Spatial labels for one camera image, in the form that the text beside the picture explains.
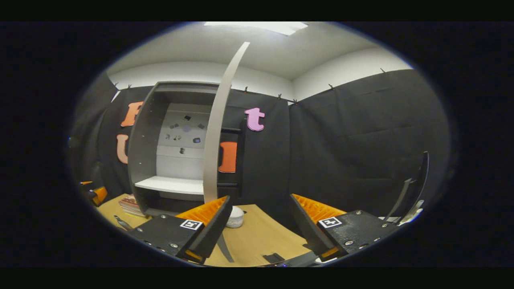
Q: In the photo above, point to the black backdrop cloth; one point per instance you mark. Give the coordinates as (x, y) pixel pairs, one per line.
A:
(341, 160)

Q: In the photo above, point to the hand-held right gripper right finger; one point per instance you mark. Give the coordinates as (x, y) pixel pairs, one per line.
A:
(309, 233)

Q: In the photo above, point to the black curved frame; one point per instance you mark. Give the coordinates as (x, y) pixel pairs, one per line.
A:
(423, 176)

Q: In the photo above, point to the dark slim object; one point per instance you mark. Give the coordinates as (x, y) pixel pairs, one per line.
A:
(122, 222)

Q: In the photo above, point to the white cabinet shelf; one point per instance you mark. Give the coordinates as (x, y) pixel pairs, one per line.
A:
(172, 184)

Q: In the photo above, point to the grey cabinet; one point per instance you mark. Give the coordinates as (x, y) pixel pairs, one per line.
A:
(138, 160)

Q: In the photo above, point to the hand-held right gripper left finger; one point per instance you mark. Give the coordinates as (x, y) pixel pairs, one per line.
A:
(209, 237)

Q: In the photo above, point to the stack of books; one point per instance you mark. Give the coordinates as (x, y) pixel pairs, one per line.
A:
(130, 204)

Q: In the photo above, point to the white round container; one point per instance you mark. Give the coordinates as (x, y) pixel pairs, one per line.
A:
(237, 218)

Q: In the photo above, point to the ceiling panel light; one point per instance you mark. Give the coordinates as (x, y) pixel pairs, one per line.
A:
(257, 26)

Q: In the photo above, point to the white cabinet door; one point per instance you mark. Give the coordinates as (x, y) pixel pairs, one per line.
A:
(213, 160)

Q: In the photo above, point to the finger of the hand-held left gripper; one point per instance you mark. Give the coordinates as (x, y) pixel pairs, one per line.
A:
(99, 196)
(86, 183)

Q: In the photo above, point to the row of small backdrop clips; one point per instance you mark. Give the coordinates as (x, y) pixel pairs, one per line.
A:
(245, 89)

